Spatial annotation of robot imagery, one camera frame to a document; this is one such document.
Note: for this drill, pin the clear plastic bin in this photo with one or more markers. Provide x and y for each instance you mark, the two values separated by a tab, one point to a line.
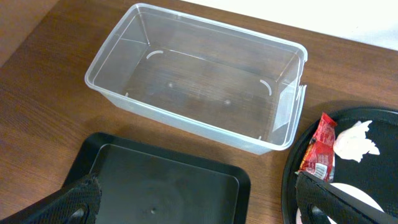
221	82

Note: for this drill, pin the red snack wrapper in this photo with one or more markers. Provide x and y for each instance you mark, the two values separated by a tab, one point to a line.
319	158

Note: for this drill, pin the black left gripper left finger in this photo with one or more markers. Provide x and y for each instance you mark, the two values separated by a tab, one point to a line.
77	203

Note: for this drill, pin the round black tray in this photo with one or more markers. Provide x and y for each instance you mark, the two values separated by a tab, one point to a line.
375	175

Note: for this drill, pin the crumpled white tissue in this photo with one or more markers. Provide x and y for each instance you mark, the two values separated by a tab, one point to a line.
352	144

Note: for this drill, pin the black rectangular tray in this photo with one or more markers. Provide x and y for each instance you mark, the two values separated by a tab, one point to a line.
142	183

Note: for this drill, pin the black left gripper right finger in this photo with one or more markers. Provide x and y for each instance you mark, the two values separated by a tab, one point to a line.
313	192

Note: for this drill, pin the pink bowl with rice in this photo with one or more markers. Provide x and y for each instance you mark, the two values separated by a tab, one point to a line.
352	191

